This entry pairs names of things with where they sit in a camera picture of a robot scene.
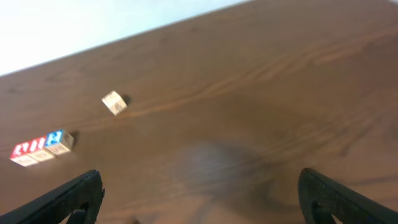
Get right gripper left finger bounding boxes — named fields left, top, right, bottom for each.
left=1, top=170, right=104, bottom=224

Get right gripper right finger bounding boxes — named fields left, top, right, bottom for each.
left=298, top=168, right=397, bottom=224

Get blue number 2 block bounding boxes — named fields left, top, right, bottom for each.
left=44, top=129, right=74, bottom=156

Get red letter I block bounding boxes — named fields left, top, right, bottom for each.
left=27, top=136, right=55, bottom=162

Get red letter A block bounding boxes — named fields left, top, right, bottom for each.
left=9, top=142, right=39, bottom=167

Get white block with green drawing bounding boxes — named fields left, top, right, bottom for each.
left=101, top=91, right=127, bottom=116

